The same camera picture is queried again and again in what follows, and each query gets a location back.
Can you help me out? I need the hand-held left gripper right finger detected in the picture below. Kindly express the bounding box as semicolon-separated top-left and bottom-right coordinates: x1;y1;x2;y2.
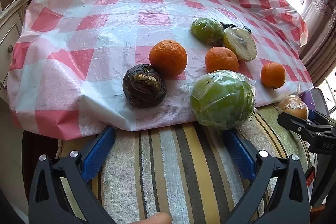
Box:
223;130;311;224

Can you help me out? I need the striped towel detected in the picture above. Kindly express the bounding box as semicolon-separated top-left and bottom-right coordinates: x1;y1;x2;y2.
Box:
56;103;318;224

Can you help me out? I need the person's left hand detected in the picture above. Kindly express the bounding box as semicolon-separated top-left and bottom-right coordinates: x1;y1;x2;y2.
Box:
139;212;172;224

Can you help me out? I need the medium orange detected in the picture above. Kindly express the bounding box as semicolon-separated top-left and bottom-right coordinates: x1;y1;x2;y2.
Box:
205;46;239;73

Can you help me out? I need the cream cabinet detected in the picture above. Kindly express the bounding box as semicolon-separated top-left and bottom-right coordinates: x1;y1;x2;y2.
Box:
0;0;32;106

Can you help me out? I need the large green apple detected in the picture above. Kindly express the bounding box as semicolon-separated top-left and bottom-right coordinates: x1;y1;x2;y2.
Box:
185;70;256;130

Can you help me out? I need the small wrapped green apple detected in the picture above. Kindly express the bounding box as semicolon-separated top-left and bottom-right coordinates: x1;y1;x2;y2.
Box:
190;17;225;46

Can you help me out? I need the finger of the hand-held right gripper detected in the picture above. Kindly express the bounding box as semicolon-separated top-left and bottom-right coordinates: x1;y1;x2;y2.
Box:
278;112;319;139
308;109;336;130

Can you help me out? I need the beige curtain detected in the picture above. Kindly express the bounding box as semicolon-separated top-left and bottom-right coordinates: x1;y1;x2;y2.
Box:
299;11;336;83

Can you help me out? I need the small orange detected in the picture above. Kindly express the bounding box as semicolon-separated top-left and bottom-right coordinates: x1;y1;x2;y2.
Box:
260;62;286;89

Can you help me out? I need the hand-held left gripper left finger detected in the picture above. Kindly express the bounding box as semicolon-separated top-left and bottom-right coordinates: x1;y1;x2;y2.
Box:
28;126;117;224

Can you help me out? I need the large orange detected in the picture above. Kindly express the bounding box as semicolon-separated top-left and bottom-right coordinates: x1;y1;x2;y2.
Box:
149;40;188;77

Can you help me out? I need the cut apple half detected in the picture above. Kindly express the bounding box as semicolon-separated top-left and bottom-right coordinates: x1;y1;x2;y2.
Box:
223;27;258;62

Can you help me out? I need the plastic-wrapped orange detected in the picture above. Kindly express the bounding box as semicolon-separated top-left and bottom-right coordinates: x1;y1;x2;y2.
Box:
278;95;309;119

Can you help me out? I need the white box with purple outside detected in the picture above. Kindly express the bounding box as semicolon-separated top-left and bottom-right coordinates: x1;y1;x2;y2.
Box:
302;88;329;114

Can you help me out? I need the red checkered plastic tablecloth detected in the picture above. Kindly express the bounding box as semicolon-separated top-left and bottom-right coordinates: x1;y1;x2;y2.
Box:
7;0;313;140

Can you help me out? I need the small black wrapped item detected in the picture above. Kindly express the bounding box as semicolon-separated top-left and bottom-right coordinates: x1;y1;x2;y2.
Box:
220;22;252;32

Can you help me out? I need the dark purple round fruit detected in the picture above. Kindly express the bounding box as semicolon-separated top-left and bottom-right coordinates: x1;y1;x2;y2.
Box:
122;63;167;108

